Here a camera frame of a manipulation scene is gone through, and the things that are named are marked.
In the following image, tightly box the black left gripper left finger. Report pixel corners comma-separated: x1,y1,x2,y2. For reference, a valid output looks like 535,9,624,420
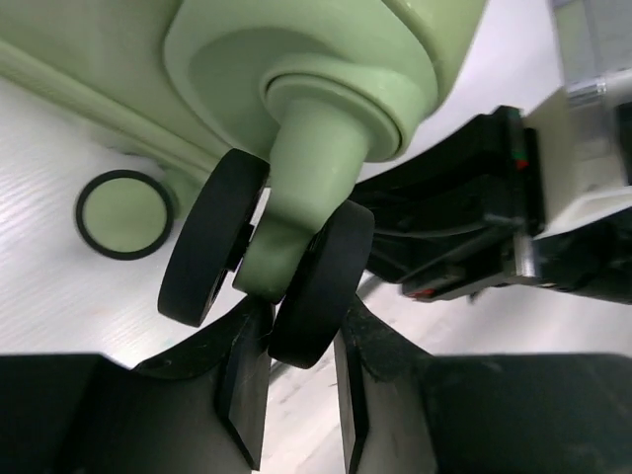
1,298,274,473

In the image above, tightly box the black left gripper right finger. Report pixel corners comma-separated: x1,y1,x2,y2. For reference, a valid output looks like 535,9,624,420
335,300,631,473

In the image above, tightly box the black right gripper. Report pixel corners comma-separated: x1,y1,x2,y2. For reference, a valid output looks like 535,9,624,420
353,107,631,301

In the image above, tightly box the green hard-shell suitcase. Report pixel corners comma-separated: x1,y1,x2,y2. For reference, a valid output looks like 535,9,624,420
1,1,486,368

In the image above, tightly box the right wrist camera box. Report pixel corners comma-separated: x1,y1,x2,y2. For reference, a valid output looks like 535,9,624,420
513,68,632,277

